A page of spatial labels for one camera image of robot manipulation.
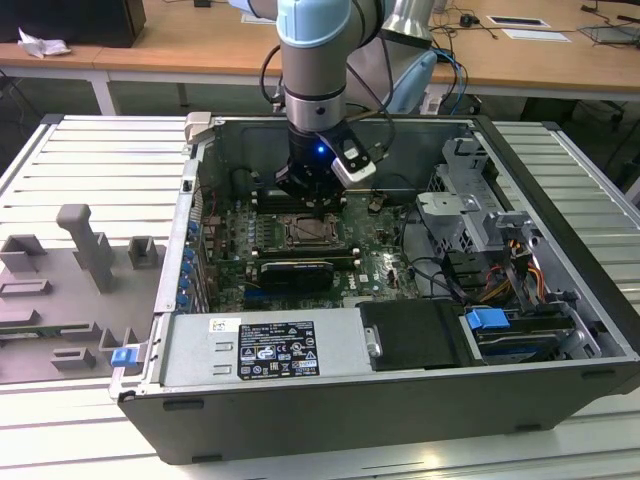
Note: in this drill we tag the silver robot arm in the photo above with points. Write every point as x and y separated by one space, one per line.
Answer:
312 60

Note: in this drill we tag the black RAM slot row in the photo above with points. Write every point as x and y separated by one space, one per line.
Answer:
270 202
305 253

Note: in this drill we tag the CPU socket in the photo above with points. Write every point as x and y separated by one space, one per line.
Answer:
285 220

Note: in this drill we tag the blue expansion slot clip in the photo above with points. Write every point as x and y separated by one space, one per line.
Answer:
188 256
184 284
181 300
191 228

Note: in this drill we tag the grey case latch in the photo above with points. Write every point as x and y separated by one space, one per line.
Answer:
197 127

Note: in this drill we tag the black graphics card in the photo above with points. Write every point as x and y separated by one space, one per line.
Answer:
295 275

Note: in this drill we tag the white desk inlay plate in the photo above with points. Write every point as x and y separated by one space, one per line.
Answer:
260 18
536 35
519 20

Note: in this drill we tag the green motherboard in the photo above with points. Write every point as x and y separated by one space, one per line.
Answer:
385 270

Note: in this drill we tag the wooden desk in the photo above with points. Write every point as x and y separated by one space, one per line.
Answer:
200 45

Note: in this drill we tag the silver drive cage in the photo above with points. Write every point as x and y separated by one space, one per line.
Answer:
460 220

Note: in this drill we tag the black power adapter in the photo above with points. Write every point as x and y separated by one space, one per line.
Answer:
469 20

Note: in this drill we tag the black plastic shroud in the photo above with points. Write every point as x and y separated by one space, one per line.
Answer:
415 335

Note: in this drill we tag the grey power supply unit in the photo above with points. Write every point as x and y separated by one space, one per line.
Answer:
195 350

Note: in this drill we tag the blue disk carrier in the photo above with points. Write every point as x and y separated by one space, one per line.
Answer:
486 319

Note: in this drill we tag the black computer box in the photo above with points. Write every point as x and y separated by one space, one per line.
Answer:
75 20

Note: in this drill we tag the blue case latch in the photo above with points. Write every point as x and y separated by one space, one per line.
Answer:
123 358

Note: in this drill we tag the black open PC case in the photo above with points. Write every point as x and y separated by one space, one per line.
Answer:
350 425

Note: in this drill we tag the crumpled white paper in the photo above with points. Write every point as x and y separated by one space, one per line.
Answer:
42 44

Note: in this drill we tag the grey parts rack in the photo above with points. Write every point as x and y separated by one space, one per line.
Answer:
50 300

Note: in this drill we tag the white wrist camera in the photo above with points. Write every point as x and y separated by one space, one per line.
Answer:
355 167

